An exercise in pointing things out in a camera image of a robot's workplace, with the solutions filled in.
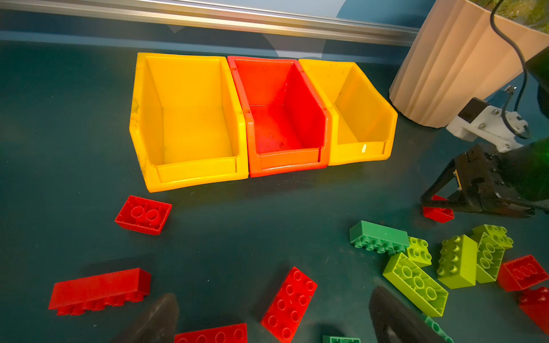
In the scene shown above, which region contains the white artificial flower plant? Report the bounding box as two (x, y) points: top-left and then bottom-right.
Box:
(472, 0), (548, 34)

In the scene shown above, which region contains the small lime lego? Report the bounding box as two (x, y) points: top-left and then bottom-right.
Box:
(406, 237), (432, 268)
(471, 224), (514, 250)

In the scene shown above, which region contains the aluminium back rail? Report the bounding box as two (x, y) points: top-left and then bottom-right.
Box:
(1, 0), (419, 47)

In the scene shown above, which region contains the left yellow bin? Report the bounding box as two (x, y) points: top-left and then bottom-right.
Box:
(130, 52), (249, 193)

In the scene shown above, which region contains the lime long lego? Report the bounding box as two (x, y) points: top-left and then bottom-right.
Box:
(383, 253), (449, 317)

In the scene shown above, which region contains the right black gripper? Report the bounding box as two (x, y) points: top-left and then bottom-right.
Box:
(420, 138), (548, 218)

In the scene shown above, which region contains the dark green lego top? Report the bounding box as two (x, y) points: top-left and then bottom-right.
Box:
(349, 221), (410, 255)

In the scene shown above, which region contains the yellow bin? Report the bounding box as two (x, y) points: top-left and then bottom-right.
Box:
(130, 52), (249, 193)
(299, 59), (397, 166)

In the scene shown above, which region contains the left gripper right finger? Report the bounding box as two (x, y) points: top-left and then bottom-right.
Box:
(369, 286), (445, 342)

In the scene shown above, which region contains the dark green lego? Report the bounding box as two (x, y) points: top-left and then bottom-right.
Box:
(423, 314), (454, 343)
(349, 221), (410, 255)
(322, 335), (361, 343)

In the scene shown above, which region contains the red long lego brick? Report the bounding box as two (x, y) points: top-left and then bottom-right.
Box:
(174, 323), (247, 343)

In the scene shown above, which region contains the small lime lego right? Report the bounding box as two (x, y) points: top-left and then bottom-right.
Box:
(471, 224), (514, 250)

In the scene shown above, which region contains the red middle bin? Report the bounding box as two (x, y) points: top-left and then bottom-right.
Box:
(227, 56), (330, 177)

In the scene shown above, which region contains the small red lego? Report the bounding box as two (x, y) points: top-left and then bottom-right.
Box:
(422, 207), (455, 224)

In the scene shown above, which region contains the dark green lego center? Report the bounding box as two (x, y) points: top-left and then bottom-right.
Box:
(423, 314), (454, 343)

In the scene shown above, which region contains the lime lego tilted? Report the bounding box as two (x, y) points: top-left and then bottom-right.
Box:
(437, 234), (478, 290)

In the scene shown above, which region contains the small lime lego center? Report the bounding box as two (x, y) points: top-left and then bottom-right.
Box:
(406, 237), (432, 268)

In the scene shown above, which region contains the beige ribbed flower pot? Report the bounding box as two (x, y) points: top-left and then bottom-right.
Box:
(390, 0), (548, 128)

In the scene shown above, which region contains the right yellow bin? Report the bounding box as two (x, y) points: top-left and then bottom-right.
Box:
(299, 59), (397, 166)

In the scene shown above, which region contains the small red lego brick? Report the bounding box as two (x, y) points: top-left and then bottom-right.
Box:
(115, 196), (172, 236)

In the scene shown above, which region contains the dark green lego tilted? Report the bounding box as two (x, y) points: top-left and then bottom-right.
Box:
(322, 335), (361, 343)

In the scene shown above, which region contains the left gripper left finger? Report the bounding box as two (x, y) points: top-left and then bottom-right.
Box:
(112, 293), (180, 343)

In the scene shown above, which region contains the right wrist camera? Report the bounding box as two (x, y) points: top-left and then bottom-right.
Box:
(446, 98), (523, 153)

